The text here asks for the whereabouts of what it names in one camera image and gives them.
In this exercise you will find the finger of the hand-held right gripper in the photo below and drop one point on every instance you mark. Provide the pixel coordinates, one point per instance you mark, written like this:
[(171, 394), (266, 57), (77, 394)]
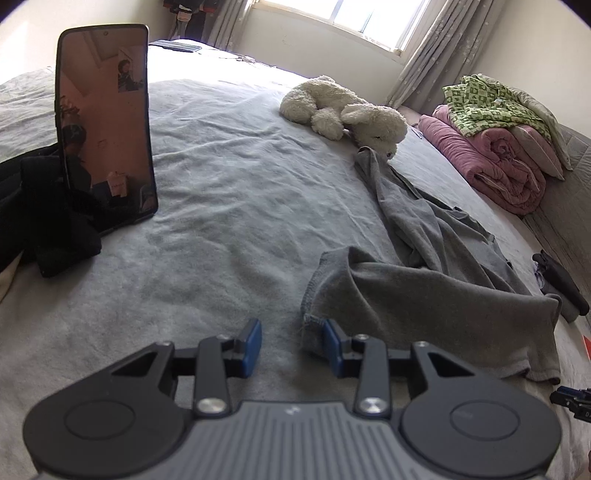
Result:
[(565, 398)]

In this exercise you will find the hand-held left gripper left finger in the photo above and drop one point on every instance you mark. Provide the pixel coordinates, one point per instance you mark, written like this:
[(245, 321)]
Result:
[(251, 344)]

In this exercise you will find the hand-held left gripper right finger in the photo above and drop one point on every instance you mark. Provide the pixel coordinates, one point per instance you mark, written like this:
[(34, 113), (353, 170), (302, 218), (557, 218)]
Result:
[(330, 344)]

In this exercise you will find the grey shirt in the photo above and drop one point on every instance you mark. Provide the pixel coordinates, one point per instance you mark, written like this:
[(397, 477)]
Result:
[(415, 286)]

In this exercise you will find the red paper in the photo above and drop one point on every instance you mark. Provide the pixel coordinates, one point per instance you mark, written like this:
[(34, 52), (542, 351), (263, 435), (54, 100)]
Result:
[(587, 347)]

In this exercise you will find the grey folded garment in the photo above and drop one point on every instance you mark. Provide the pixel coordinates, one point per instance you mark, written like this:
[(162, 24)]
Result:
[(570, 314)]

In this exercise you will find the black folded garment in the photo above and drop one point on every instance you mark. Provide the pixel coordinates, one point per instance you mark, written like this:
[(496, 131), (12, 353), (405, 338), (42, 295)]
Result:
[(561, 277)]

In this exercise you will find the grey quilted headboard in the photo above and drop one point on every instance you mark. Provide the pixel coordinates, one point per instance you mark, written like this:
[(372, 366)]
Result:
[(577, 194)]

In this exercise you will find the pink folded quilt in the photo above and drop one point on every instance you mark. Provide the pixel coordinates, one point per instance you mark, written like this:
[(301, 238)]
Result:
[(461, 147)]

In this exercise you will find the white plush dog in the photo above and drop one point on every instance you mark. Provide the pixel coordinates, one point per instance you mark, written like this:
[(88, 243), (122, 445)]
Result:
[(323, 99)]

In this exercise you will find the black smartphone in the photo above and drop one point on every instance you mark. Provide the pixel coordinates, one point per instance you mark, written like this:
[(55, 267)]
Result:
[(106, 129)]

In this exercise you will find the green patterned blanket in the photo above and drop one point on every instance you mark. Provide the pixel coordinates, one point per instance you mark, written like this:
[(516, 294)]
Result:
[(485, 106)]

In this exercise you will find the dark tablet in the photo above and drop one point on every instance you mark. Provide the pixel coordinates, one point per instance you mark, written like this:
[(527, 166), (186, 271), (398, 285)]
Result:
[(175, 45)]

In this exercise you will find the grey star-print curtain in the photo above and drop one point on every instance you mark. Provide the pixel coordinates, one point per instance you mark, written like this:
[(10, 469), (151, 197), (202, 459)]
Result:
[(438, 50), (231, 23)]

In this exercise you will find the window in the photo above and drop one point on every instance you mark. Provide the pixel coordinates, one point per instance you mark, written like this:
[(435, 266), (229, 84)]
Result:
[(346, 18)]

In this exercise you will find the hanging dark jacket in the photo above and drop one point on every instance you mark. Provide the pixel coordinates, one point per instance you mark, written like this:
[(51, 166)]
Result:
[(189, 9)]

